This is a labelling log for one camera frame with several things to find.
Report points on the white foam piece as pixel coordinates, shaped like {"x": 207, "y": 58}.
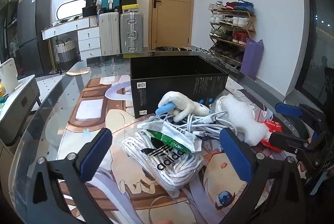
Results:
{"x": 242, "y": 119}

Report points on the person's right hand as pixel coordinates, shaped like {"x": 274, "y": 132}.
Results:
{"x": 302, "y": 167}

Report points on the printed cartoon table mat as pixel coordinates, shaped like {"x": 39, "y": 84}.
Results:
{"x": 125, "y": 200}

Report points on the black round bin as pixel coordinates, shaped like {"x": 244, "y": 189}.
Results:
{"x": 163, "y": 48}

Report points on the black cardboard box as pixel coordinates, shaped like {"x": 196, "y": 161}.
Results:
{"x": 167, "y": 83}

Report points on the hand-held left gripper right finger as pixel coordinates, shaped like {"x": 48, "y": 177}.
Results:
{"x": 236, "y": 154}

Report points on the white countertop appliance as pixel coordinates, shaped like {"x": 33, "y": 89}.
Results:
{"x": 9, "y": 75}

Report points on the black bag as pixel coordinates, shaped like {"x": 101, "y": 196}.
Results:
{"x": 90, "y": 6}

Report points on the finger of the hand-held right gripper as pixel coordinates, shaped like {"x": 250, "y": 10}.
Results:
{"x": 285, "y": 109}
{"x": 287, "y": 141}

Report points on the woven grey white basket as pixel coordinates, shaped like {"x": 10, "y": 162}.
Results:
{"x": 66, "y": 53}

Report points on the white desk with drawers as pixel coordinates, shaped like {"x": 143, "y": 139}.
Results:
{"x": 88, "y": 38}

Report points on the white suitcase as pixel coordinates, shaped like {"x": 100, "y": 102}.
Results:
{"x": 109, "y": 33}

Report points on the white plush toy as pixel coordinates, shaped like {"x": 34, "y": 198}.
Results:
{"x": 182, "y": 102}

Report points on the bagged white shoelaces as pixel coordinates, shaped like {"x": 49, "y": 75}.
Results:
{"x": 159, "y": 158}

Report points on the plain black shoe box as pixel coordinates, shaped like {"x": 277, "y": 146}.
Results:
{"x": 129, "y": 1}

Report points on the black framed glass door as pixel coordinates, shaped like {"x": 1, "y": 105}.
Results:
{"x": 318, "y": 43}

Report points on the pile of loose shoes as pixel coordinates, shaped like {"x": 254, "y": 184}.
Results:
{"x": 190, "y": 49}

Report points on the person's left hand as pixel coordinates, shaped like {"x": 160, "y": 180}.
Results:
{"x": 163, "y": 222}

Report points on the red packet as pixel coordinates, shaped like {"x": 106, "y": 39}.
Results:
{"x": 271, "y": 124}

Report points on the grey cabinet white top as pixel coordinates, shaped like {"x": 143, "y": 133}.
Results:
{"x": 18, "y": 109}

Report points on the wooden shoe rack with shoes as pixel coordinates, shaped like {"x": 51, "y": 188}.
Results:
{"x": 232, "y": 21}

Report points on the silver suitcase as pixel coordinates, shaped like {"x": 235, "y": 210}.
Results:
{"x": 131, "y": 32}

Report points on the oval white-framed mirror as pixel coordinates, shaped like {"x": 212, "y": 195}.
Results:
{"x": 69, "y": 8}

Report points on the purple bag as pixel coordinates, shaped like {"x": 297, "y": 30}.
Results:
{"x": 251, "y": 59}

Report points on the dark grey refrigerator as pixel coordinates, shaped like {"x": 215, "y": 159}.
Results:
{"x": 32, "y": 30}

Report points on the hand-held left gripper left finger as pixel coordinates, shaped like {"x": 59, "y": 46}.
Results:
{"x": 96, "y": 154}

